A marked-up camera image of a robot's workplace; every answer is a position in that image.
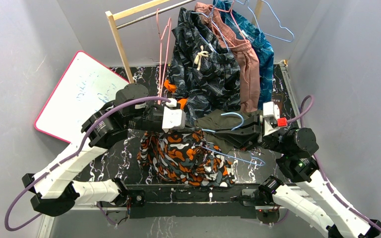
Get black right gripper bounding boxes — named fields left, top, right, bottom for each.
left=213, top=113, right=289, bottom=154

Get blue wire hanger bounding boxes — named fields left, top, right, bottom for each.
left=203, top=112, right=266, bottom=167
left=233, top=0, right=295, bottom=43

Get orange camouflage shorts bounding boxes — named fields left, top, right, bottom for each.
left=137, top=128, right=236, bottom=187

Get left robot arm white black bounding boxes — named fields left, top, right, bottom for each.
left=22, top=84, right=186, bottom=217

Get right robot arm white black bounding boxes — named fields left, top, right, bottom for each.
left=214, top=115, right=381, bottom=238

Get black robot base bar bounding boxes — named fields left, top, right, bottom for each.
left=125, top=183, right=280, bottom=225

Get olive green shorts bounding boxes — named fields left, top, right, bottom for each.
left=195, top=110, right=262, bottom=153

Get pink shorts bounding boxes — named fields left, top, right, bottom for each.
left=194, top=2, right=260, bottom=113

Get dark leaf-pattern shorts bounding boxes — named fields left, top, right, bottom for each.
left=168, top=7, right=241, bottom=123

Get teal patterned shorts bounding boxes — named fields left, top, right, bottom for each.
left=216, top=8, right=274, bottom=109

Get pink hanger holding shorts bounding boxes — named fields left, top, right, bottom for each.
left=213, top=0, right=249, bottom=40

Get pink-framed whiteboard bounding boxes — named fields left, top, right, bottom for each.
left=34, top=51, right=129, bottom=143

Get metal rack rod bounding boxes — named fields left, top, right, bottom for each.
left=116, top=0, right=195, bottom=30

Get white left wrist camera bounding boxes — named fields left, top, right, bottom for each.
left=162, top=98, right=186, bottom=132

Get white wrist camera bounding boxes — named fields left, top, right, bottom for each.
left=162, top=98, right=186, bottom=132
left=262, top=101, right=288, bottom=136

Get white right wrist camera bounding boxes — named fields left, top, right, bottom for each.
left=262, top=101, right=288, bottom=136

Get pink wire hanger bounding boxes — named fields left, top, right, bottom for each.
left=156, top=8, right=172, bottom=97

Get wooden clothes rack frame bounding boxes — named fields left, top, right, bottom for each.
left=105, top=0, right=265, bottom=84

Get empty blue wire hanger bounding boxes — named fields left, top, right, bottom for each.
left=233, top=0, right=295, bottom=43

